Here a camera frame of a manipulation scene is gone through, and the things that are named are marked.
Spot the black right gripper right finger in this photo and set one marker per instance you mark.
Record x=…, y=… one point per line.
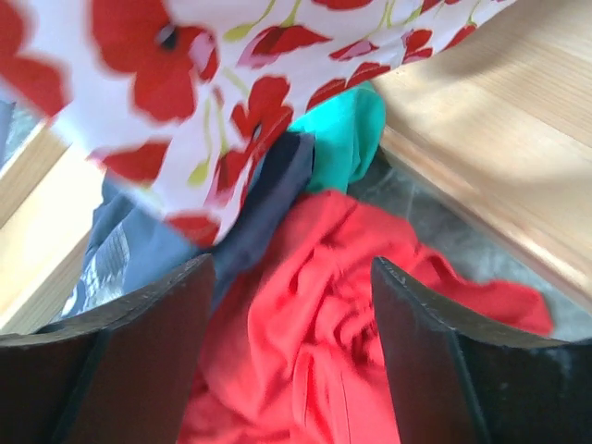
x=456, y=376

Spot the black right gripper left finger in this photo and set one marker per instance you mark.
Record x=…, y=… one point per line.
x=119, y=373

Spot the navy blue tank top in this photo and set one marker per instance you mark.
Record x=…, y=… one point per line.
x=128, y=249

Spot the red garment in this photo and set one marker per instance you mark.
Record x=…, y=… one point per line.
x=292, y=354

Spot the left wooden clothes rack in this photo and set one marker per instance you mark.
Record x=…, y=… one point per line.
x=48, y=194

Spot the wooden clothes rack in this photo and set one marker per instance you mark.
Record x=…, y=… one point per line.
x=48, y=194
x=500, y=127

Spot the right wooden clothes rack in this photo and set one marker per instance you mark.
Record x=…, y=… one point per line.
x=500, y=127

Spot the green garment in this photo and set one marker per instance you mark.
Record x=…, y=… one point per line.
x=347, y=130

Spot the white red floral dress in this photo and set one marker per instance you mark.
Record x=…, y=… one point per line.
x=181, y=99

